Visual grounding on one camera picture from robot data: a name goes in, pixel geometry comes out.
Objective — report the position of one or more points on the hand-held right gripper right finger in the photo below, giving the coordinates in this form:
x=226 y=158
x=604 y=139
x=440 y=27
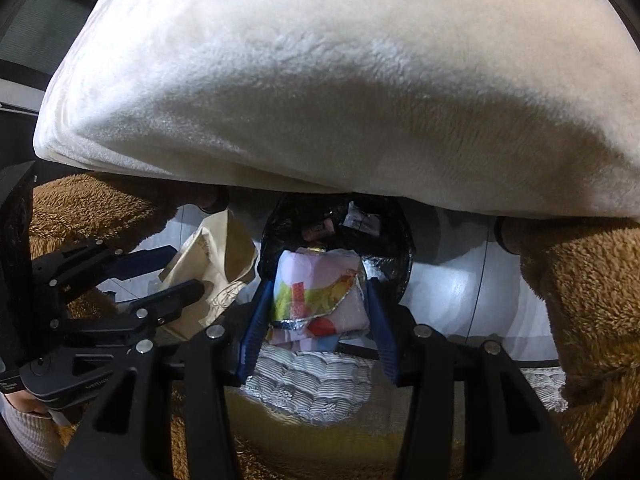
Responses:
x=385 y=340

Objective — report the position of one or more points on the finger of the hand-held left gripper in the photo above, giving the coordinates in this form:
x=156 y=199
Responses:
x=145 y=261
x=170 y=302

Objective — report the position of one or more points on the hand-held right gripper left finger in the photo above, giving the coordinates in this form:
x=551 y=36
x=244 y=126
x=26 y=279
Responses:
x=255 y=335

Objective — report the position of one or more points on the brown paper bag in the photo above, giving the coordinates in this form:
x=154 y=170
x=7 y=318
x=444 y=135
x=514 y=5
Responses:
x=220 y=255

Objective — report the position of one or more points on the pink wrapper yellow print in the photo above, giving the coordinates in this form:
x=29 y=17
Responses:
x=320 y=300

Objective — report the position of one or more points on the trash bin with black bag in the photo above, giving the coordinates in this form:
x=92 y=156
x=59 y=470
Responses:
x=290 y=220

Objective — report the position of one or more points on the pink wrapper doughnut print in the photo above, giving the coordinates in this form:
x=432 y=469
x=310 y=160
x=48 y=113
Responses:
x=317 y=230

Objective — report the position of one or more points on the person's left forearm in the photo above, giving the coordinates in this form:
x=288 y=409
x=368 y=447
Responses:
x=30 y=435

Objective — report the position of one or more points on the grey striped cloth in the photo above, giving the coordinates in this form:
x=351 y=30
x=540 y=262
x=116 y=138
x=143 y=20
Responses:
x=310 y=385

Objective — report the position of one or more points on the person's left leg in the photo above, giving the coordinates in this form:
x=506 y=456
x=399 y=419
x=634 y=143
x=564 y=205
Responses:
x=90 y=205

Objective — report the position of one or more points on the person's leg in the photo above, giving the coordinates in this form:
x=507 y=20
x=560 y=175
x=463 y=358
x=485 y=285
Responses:
x=590 y=285
x=90 y=205

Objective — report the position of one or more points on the person's right leg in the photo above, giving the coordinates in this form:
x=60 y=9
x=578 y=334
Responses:
x=590 y=285

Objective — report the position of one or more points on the bed with beige plush blanket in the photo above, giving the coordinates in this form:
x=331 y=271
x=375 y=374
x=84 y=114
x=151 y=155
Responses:
x=300 y=85

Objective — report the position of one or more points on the dark glass door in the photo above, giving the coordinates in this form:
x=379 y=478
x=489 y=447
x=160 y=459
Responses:
x=45 y=25

